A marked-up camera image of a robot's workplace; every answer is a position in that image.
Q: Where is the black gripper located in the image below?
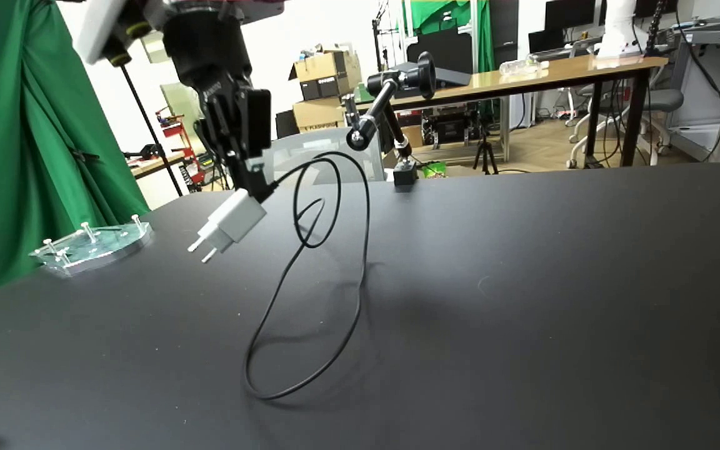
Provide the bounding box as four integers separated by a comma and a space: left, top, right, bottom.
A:
160, 5, 278, 206

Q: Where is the black charger cable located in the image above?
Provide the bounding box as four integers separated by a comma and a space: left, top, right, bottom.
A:
239, 147, 376, 405

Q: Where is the red tool cart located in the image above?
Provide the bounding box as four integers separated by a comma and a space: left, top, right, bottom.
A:
155, 102, 215, 192

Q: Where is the cardboard box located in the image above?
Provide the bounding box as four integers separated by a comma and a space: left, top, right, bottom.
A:
289, 97, 353, 133
289, 47, 354, 85

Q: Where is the thin black light stand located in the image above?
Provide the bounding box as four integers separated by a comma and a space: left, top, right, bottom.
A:
115, 57, 190, 200

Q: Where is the white plate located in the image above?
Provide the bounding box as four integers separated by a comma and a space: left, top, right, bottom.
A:
26, 212, 156, 278

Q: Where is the small green floor item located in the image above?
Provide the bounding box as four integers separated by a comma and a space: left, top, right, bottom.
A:
411, 157, 454, 180

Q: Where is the green curtain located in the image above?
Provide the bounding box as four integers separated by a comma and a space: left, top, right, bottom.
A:
0, 0, 156, 310

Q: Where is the black office chair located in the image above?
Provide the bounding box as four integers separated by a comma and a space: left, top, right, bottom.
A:
411, 30, 476, 91

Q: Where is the green backdrop cloth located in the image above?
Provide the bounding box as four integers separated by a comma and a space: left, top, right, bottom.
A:
406, 0, 498, 75

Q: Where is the small black tripod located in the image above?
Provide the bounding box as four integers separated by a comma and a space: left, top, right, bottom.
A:
466, 136, 501, 180

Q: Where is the clear plastic box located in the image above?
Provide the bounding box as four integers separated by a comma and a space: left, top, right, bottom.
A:
498, 56, 553, 82

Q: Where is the wooden desk with black legs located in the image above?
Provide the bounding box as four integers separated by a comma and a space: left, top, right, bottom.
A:
386, 51, 673, 173

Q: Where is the black computer monitor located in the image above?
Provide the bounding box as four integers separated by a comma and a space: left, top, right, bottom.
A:
541, 0, 603, 53

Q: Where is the white column stand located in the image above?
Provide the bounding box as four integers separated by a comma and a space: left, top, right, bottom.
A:
596, 0, 639, 63

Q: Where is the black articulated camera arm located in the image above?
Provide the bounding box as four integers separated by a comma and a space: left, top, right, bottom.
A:
340, 56, 439, 197

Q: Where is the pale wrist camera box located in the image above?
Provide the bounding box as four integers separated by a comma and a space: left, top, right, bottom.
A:
71, 0, 135, 67

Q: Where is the black hanging cable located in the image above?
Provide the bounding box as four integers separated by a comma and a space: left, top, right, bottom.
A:
673, 20, 720, 162

